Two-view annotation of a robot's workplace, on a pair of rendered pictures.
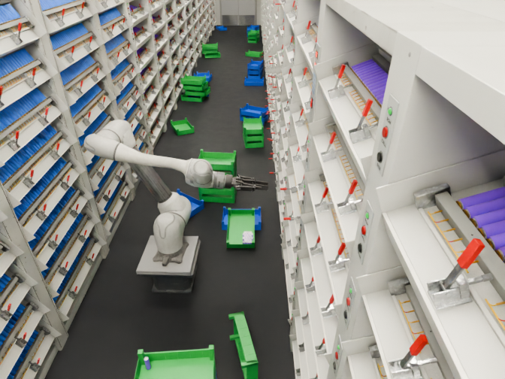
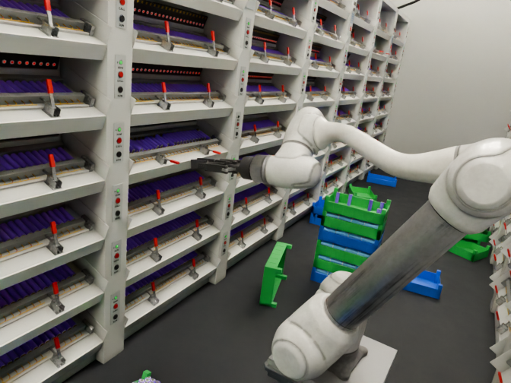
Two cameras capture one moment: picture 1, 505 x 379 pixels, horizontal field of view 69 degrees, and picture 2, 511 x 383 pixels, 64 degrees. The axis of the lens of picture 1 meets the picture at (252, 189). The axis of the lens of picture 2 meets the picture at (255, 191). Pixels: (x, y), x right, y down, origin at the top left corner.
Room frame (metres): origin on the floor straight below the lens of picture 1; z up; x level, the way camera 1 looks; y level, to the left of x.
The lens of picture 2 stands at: (2.83, 0.73, 1.08)
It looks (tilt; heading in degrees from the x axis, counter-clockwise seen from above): 17 degrees down; 207
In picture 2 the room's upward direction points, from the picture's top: 7 degrees clockwise
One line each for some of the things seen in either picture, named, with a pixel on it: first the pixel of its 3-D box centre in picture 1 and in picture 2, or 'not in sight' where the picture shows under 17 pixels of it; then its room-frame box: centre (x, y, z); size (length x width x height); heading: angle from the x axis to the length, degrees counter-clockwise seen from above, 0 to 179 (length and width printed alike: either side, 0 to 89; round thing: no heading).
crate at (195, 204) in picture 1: (182, 203); not in sight; (2.48, 0.58, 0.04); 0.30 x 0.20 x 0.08; 54
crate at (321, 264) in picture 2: not in sight; (345, 261); (0.78, 0.30, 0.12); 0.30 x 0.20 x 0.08; 94
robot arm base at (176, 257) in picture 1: (169, 251); (335, 342); (1.68, 0.51, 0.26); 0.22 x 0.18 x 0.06; 173
